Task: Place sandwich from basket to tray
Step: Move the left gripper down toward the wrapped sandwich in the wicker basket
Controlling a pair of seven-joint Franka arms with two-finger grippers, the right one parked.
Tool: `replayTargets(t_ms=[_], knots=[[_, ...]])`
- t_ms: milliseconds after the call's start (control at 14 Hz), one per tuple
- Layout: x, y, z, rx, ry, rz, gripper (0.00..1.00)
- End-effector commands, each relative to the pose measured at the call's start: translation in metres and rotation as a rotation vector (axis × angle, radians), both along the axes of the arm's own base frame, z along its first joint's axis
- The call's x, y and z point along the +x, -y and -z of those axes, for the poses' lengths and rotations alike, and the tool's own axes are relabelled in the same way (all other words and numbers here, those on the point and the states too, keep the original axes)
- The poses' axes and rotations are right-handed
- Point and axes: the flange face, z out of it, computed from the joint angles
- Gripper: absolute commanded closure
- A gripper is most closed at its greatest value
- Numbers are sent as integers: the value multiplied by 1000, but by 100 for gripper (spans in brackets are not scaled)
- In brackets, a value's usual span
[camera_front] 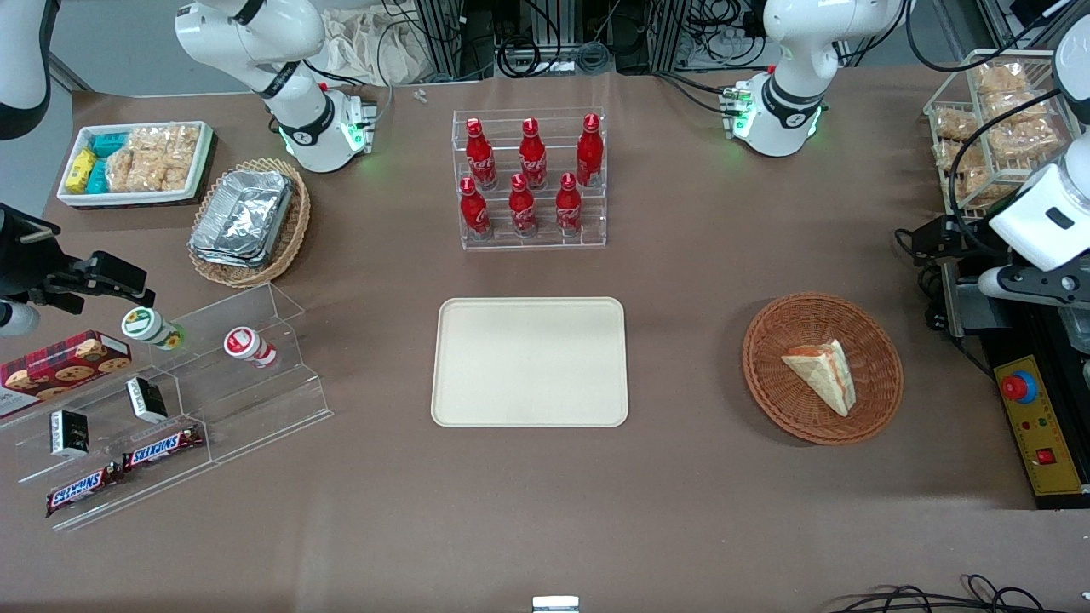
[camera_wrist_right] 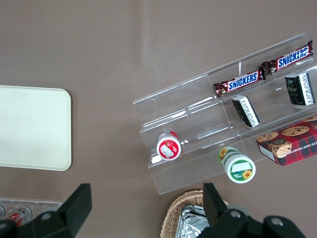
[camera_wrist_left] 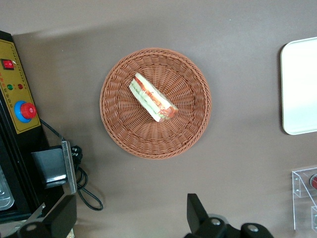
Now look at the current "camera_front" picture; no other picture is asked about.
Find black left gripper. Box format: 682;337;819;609
912;214;1016;267

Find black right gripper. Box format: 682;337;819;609
0;203;158;315

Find triangular sandwich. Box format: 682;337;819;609
781;339;857;418

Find aluminium foil tray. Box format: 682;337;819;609
191;169;295;261
189;243;275;270

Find light wicker basket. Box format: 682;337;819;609
187;158;312;289

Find brown wicker basket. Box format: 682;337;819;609
742;292;904;447

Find beige plastic tray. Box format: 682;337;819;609
430;297;630;428

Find clear bagged snack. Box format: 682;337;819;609
944;166;1016;209
988;118;1064;163
932;108;981;142
983;89;1053;125
934;140;980;174
974;61;1030;95

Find green capped yogurt bottle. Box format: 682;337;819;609
120;306;186;352

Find grey metal box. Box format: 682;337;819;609
940;261;1014;340

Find red cookie box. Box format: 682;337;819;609
0;330;134;419

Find white plastic bin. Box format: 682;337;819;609
57;121;215;209

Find yellow snack box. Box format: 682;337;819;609
66;149;98;194

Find rice cracker bag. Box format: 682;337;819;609
128;125;202;160
106;146;165;194
159;146;195;193

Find black machine housing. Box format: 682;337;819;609
978;300;1090;512

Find small black box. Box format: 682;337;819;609
49;410;92;460
126;376;170;425

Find steel pan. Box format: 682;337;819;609
1060;306;1090;355

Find red capped yogurt bottle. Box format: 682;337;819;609
223;327;280;370

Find Snickers bar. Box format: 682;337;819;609
122;423;206;474
45;462;125;519

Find clear acrylic stepped shelf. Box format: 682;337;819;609
0;283;335;534

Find yellow control panel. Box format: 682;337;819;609
994;354;1088;498

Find red cola bottle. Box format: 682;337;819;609
576;113;605;188
508;174;539;239
555;173;584;238
459;176;493;241
465;117;499;191
519;118;549;191

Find white cloth bag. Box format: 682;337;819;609
318;7;437;87

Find clear acrylic bottle rack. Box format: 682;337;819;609
451;107;608;251

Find white wire rack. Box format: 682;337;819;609
924;49;1084;228

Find black machine cable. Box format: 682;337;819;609
893;226;999;381

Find black left arm base cable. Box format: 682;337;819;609
654;72;743;117

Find black arm base cable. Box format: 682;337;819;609
301;58;394;130
654;72;743;117

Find black right arm base cable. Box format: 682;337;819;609
301;58;394;130

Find black floor cables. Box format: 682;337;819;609
828;574;1090;613

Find black coiled cable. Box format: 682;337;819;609
497;36;543;76

